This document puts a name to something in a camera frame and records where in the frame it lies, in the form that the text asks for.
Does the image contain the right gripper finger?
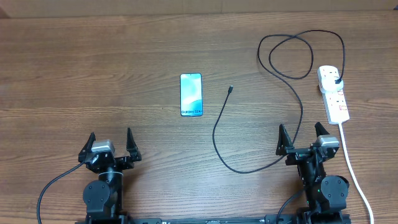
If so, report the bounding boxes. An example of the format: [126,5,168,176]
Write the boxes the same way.
[275,124,294,156]
[315,122,330,137]

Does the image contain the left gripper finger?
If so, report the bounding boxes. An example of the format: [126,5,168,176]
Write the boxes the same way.
[78,132,96,162]
[126,128,142,162]

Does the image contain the Samsung Galaxy smartphone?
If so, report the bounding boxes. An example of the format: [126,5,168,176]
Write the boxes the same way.
[180,73,203,117]

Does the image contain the black USB charging cable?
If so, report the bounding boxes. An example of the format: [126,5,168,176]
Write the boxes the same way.
[212,29,346,174]

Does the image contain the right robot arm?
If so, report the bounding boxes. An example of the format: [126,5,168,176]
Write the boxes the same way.
[275,122,351,223]

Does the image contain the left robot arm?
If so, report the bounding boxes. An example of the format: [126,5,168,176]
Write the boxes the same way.
[78,128,142,223]

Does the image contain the white USB charger plug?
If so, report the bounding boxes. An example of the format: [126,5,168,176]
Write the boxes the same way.
[319,76,344,93]

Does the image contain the white power strip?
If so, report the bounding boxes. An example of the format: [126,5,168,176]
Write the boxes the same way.
[317,65,349,124]

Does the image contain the white power strip cord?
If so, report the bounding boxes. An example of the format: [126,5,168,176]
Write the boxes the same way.
[337,123,375,224]

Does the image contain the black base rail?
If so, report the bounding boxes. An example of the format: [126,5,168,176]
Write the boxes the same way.
[74,213,352,224]

